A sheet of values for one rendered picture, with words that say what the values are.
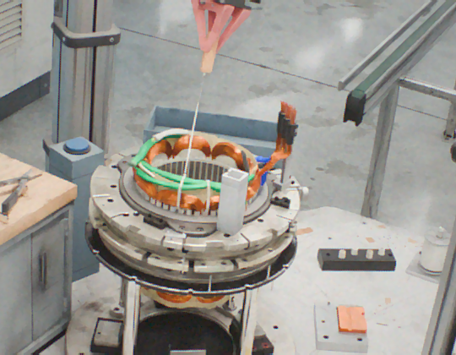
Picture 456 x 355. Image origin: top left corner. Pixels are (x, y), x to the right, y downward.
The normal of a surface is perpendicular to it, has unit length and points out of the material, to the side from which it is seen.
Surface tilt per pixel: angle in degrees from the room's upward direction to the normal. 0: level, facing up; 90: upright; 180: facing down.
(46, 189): 0
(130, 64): 0
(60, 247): 90
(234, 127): 90
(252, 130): 90
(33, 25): 90
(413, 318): 0
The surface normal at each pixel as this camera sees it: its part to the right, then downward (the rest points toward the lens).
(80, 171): 0.69, 0.40
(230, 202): -0.47, 0.38
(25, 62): 0.89, 0.29
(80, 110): 0.44, 0.47
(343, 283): 0.10, -0.87
